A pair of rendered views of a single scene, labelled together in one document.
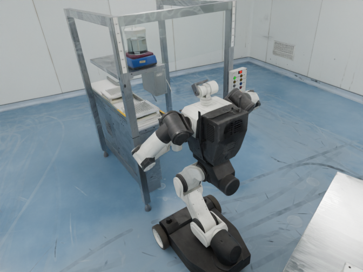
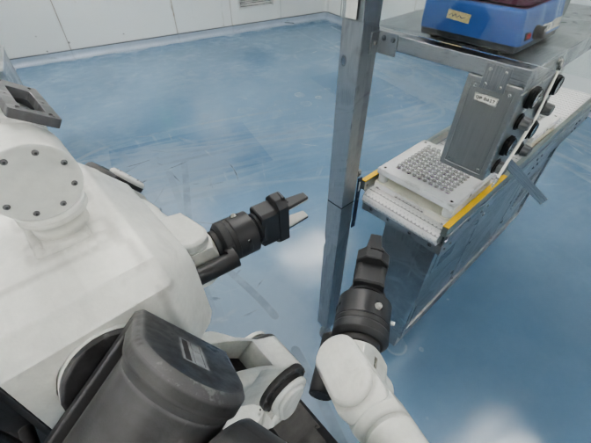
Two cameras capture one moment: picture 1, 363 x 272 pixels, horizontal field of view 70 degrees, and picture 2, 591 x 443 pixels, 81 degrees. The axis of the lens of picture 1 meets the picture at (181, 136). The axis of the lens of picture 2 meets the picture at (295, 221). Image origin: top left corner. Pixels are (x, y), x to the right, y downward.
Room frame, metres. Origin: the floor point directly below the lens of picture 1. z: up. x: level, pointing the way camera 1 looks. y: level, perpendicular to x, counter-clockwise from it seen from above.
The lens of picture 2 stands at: (1.44, -0.43, 1.50)
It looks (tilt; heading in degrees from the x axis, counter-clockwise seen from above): 43 degrees down; 80
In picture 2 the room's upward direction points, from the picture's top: straight up
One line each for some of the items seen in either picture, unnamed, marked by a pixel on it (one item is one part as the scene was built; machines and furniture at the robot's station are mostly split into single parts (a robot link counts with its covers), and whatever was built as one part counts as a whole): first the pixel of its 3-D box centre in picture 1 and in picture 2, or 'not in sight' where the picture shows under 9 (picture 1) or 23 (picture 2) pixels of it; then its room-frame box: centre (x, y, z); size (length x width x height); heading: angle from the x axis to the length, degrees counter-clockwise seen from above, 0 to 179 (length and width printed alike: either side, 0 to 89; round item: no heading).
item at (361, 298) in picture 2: not in sight; (368, 295); (1.62, -0.11, 1.00); 0.12 x 0.10 x 0.13; 65
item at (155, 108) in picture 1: (140, 108); (436, 171); (1.99, 0.33, 0.91); 0.25 x 0.24 x 0.02; 123
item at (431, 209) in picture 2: (141, 114); (432, 185); (1.99, 0.33, 0.86); 0.24 x 0.24 x 0.02; 33
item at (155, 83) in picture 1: (153, 79); (500, 113); (2.00, 0.19, 1.16); 0.22 x 0.11 x 0.20; 32
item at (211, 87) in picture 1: (206, 91); (27, 168); (1.25, -0.15, 1.33); 0.10 x 0.07 x 0.09; 122
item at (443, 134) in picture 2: (105, 100); (470, 117); (2.34, 0.71, 0.87); 1.32 x 0.02 x 0.03; 32
